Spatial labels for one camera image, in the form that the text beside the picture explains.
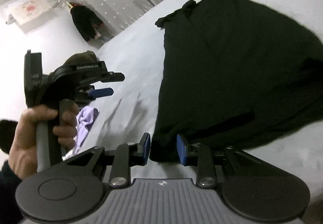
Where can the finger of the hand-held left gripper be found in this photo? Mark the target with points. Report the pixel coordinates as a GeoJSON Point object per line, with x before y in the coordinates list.
{"type": "Point", "coordinates": [113, 76]}
{"type": "Point", "coordinates": [102, 92]}

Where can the dark brown plush garment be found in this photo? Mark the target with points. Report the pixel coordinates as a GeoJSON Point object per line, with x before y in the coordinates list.
{"type": "Point", "coordinates": [80, 57]}

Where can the black trousers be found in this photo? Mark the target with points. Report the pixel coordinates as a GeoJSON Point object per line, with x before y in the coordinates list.
{"type": "Point", "coordinates": [227, 62]}

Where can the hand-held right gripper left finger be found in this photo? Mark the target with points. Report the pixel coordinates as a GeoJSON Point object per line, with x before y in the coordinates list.
{"type": "Point", "coordinates": [144, 149]}

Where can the person's left forearm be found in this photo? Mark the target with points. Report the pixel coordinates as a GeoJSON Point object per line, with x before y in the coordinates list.
{"type": "Point", "coordinates": [7, 188]}

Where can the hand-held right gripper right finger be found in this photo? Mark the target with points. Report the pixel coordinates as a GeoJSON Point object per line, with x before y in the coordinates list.
{"type": "Point", "coordinates": [182, 149]}

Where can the covered wall air conditioner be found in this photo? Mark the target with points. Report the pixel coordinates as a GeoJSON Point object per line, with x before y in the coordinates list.
{"type": "Point", "coordinates": [27, 9]}

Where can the hanging dark jacket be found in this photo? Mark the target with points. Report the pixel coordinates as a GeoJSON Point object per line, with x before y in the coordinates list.
{"type": "Point", "coordinates": [84, 19]}

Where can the lavender cloth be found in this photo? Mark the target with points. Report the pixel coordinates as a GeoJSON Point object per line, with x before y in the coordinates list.
{"type": "Point", "coordinates": [85, 118]}

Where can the person's left hand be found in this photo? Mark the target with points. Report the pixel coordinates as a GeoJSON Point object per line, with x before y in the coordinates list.
{"type": "Point", "coordinates": [22, 138]}

